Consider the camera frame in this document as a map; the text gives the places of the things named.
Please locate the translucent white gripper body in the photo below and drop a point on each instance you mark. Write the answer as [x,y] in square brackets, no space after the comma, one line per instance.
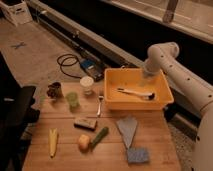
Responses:
[146,80]

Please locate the white dish brush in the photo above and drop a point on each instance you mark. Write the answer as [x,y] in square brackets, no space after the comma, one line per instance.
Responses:
[145,95]

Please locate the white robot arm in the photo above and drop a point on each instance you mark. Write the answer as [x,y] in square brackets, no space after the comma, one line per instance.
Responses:
[162,56]

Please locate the white paper cup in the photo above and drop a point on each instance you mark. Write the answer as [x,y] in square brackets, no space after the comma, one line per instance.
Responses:
[86,83]

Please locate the green plastic cup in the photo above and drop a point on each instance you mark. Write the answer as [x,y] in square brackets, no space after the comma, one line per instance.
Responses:
[72,99]

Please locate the yellow plastic bin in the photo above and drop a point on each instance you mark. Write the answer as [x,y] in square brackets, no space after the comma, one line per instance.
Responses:
[129,78]

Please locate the metal fork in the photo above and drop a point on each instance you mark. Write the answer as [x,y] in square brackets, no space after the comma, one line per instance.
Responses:
[100,97]

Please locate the blue folded cloth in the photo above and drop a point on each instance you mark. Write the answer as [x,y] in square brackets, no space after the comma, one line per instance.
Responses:
[127,127]

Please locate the blue and black device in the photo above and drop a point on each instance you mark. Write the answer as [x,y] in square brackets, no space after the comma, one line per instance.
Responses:
[91,69]

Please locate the green cucumber toy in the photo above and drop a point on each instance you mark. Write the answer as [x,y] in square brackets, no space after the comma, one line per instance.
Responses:
[104,131]

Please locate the dark rectangular sponge block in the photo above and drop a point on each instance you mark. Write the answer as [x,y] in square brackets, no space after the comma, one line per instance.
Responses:
[87,123]

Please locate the blue sponge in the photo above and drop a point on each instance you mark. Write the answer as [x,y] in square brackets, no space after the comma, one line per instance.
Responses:
[137,155]

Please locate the yellow corn toy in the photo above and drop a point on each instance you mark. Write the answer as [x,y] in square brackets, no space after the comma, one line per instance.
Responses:
[53,138]

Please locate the black chair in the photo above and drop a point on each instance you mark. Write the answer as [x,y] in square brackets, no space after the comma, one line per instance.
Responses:
[16,113]

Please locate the white cardboard box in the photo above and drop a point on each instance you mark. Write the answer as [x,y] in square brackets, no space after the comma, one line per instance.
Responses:
[17,14]

